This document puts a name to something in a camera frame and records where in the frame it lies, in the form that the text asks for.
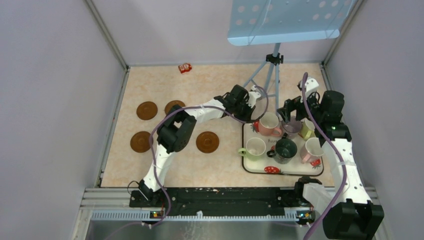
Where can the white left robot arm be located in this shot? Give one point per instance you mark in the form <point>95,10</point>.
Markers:
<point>176,129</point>

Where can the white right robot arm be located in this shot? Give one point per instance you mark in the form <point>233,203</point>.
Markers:
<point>350,213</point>

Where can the dark green mug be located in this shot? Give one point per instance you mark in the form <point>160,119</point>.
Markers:
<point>283,151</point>

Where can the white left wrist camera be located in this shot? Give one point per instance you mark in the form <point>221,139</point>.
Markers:
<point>256,93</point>

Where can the brown wooden coaster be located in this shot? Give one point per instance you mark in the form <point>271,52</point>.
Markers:
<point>207,142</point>
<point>172,103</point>
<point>147,110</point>
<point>139,142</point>

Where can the light blue music stand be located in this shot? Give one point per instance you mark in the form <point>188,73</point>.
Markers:
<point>260,22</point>

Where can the small red box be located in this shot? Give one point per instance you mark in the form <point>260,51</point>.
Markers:
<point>185,67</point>

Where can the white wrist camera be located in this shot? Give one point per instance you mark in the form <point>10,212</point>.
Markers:
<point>311,86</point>
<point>256,93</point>

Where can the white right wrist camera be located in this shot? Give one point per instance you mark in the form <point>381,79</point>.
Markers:
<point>311,86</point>

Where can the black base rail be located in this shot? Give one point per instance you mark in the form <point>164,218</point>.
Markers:
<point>222,201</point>

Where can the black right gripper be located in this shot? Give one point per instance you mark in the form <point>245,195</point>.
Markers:
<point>291,105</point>

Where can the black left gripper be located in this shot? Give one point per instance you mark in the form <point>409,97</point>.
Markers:
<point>245,116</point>

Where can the purple mug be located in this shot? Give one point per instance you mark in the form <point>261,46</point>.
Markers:
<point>292,128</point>

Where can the yellow mug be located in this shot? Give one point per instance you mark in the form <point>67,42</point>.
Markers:
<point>307,130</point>

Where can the pink white mug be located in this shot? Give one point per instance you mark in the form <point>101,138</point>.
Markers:
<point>311,151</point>

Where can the white strawberry tray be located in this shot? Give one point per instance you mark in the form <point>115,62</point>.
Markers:
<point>294,167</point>

